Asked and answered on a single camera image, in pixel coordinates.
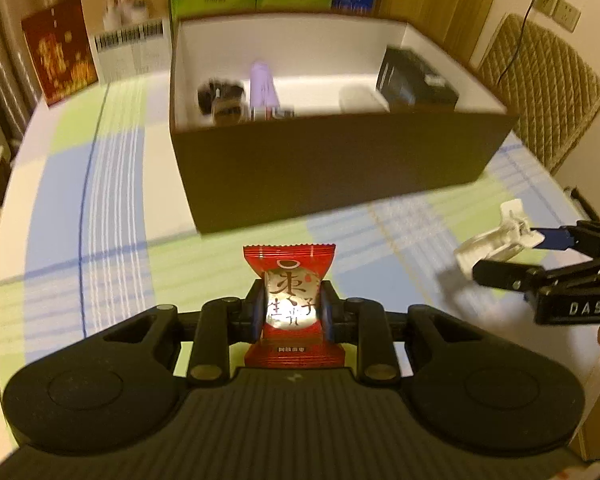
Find white plastic hair claw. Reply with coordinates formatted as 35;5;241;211
454;198;545;280

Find red snack packet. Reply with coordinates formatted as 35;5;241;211
244;244;346;370

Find tall black product box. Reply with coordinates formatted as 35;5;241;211
376;47;458;108

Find dark velvet scrunchie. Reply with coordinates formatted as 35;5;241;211
197;79;248;126

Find clear plastic cup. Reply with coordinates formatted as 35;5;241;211
339;84;390;114

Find purple cosmetic tube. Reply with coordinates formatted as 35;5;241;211
250;61;279;108

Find blue dental floss box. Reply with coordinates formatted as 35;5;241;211
250;106;294;122

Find quilted olive chair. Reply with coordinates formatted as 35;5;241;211
478;13;600;174

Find plaid tablecloth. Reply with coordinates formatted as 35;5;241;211
0;75;600;396

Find dark red gift envelope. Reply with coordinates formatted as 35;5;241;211
21;0;98;106

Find white product box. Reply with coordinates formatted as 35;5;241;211
81;0;172;84

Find black power cable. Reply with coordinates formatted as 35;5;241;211
494;0;552;86

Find wall power sockets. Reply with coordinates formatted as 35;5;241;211
532;0;581;32

